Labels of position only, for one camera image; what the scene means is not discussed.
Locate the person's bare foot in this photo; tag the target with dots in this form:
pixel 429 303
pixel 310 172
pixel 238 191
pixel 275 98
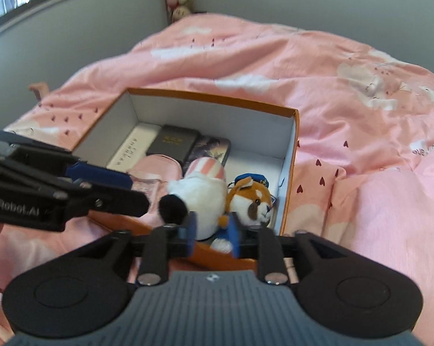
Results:
pixel 39 89

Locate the brown bear plush blue hat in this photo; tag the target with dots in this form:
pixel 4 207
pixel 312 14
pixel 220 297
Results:
pixel 249 197

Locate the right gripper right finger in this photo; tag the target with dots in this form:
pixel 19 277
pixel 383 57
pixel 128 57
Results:
pixel 306 250

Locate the orange cardboard storage box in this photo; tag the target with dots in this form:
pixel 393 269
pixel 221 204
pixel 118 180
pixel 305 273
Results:
pixel 263 140

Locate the white pink striped plush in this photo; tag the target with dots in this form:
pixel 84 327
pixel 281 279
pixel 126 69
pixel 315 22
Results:
pixel 202 190

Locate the colourful picture card box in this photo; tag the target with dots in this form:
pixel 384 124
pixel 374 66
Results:
pixel 209 146

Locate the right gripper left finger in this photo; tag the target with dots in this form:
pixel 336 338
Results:
pixel 128 241

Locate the pink fabric pouch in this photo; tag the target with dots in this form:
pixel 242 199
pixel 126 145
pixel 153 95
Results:
pixel 151 175

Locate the white long rectangular box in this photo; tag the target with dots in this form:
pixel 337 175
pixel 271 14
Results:
pixel 134 147

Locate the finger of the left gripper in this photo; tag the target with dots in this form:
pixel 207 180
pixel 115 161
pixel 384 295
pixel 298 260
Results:
pixel 100 175
pixel 115 200

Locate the pink patterned duvet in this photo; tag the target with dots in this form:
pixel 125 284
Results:
pixel 364 169

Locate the gold brown square box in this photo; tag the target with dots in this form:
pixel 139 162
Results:
pixel 174 142

